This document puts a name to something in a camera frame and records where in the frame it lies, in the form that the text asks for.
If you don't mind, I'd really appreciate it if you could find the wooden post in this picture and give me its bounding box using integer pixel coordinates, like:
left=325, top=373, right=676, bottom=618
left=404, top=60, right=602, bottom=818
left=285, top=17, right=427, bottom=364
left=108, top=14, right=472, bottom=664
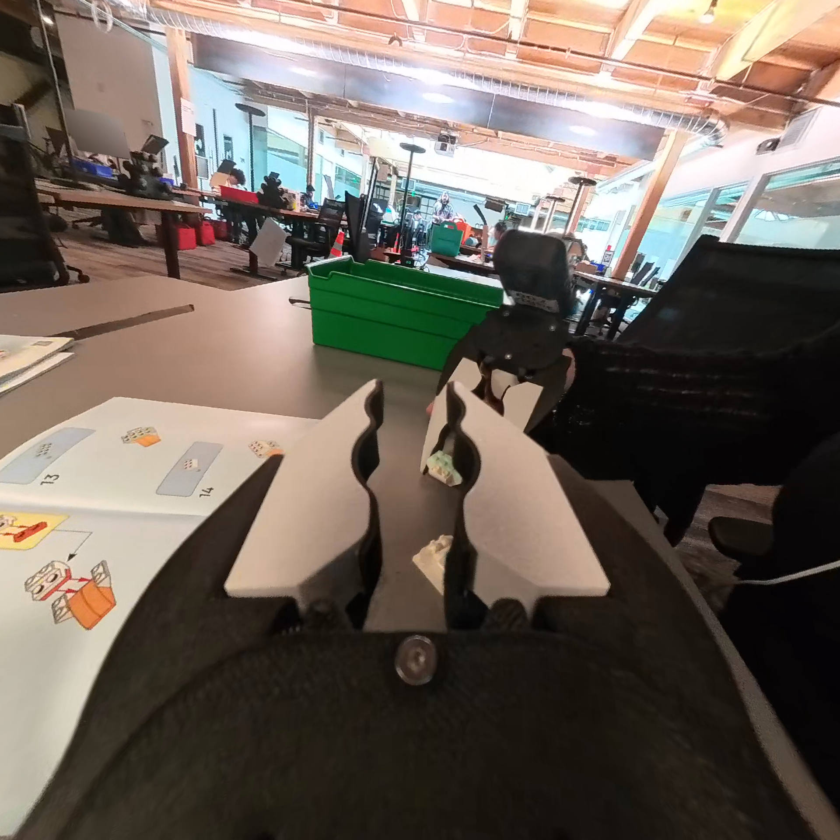
left=612, top=130, right=689, bottom=278
left=164, top=26, right=201, bottom=191

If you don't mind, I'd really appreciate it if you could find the green plastic bin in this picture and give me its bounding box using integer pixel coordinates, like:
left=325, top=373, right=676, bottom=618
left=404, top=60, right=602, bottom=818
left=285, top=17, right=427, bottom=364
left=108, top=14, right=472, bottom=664
left=306, top=256, right=506, bottom=371

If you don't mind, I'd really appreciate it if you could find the white panel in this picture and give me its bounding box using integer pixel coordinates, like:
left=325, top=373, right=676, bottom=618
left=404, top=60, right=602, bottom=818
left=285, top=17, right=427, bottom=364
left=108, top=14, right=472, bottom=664
left=249, top=217, right=288, bottom=267

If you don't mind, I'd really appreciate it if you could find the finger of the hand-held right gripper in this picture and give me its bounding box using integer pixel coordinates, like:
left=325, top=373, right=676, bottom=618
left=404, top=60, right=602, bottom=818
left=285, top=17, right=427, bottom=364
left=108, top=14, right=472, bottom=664
left=420, top=356, right=488, bottom=473
left=491, top=367, right=547, bottom=434

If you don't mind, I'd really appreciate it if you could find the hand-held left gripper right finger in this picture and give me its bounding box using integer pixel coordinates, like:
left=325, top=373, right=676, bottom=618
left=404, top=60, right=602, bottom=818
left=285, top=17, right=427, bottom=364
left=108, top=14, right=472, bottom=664
left=445, top=381, right=613, bottom=630

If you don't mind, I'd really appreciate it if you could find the open instruction booklet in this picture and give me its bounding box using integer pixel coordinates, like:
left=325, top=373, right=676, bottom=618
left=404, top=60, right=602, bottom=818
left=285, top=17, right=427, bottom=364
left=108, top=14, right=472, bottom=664
left=0, top=395, right=322, bottom=828

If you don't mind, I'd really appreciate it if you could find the black high-back chair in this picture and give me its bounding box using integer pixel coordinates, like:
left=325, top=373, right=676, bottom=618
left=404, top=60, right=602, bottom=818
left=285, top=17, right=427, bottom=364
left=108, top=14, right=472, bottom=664
left=344, top=192, right=389, bottom=265

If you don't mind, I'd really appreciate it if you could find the white cable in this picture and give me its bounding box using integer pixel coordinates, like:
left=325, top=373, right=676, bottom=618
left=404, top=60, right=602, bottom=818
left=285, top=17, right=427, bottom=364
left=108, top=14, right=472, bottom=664
left=735, top=554, right=840, bottom=586

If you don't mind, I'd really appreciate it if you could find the white lego piece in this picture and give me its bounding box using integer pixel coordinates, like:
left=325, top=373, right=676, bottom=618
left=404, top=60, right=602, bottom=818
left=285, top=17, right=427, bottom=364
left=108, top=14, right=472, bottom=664
left=411, top=534, right=455, bottom=580

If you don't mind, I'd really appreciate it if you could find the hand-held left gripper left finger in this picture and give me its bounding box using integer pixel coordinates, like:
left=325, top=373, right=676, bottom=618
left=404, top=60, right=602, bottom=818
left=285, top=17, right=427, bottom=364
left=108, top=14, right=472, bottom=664
left=223, top=378, right=384, bottom=630

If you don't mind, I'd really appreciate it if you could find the person's torso black sweater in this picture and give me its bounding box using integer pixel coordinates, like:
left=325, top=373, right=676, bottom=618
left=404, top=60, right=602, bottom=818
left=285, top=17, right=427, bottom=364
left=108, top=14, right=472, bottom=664
left=715, top=430, right=840, bottom=840

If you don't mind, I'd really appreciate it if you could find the closed instruction booklet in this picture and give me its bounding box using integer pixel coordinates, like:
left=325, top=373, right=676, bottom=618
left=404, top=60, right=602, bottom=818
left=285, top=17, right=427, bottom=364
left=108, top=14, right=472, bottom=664
left=0, top=353, right=76, bottom=396
left=0, top=335, right=75, bottom=382

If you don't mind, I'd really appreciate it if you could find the black floor lamp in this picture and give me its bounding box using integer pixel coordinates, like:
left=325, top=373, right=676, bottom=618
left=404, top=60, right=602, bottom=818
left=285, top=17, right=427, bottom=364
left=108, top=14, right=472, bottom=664
left=400, top=142, right=427, bottom=263
left=567, top=175, right=598, bottom=234
left=235, top=101, right=266, bottom=194

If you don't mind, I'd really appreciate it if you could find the white and orange lego assembly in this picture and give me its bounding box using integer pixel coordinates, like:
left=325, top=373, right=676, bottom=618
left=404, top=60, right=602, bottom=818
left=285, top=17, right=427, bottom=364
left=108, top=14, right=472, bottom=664
left=424, top=451, right=464, bottom=488

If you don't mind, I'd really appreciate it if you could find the black mesh office chair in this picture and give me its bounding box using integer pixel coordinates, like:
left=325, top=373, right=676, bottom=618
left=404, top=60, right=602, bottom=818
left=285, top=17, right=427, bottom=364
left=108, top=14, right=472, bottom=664
left=617, top=234, right=840, bottom=368

